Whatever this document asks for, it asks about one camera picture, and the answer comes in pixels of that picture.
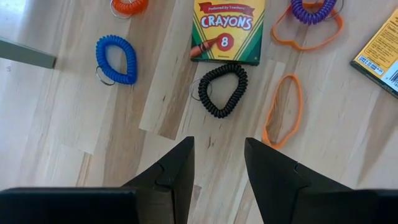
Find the orange rubber band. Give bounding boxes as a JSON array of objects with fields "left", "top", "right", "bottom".
[
  {"left": 270, "top": 2, "right": 345, "bottom": 52},
  {"left": 261, "top": 73, "right": 304, "bottom": 150}
]

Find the crayon box showing barcode side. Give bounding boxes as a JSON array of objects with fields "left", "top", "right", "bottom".
[{"left": 349, "top": 7, "right": 398, "bottom": 100}]

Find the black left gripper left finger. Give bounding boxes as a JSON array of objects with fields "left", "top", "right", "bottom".
[{"left": 0, "top": 136, "right": 195, "bottom": 224}]

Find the pale green metal shelf riser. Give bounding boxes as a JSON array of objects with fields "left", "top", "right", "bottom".
[{"left": 0, "top": 37, "right": 57, "bottom": 70}]

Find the blue spiral wrist keychain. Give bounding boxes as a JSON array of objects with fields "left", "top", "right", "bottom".
[{"left": 95, "top": 34, "right": 139, "bottom": 86}]

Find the black spiral wrist keychain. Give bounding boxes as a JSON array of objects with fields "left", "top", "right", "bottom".
[{"left": 189, "top": 63, "right": 249, "bottom": 119}]

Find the orange-red spiral wrist keychain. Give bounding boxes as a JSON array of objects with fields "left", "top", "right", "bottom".
[{"left": 109, "top": 0, "right": 149, "bottom": 20}]

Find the purple spiral wrist keychain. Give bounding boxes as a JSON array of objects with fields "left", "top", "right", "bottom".
[{"left": 290, "top": 0, "right": 345, "bottom": 26}]

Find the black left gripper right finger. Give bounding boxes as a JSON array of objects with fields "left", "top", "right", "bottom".
[{"left": 244, "top": 138, "right": 398, "bottom": 224}]

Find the yellow green crayon box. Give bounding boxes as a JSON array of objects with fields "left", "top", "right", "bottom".
[{"left": 190, "top": 0, "right": 266, "bottom": 67}]

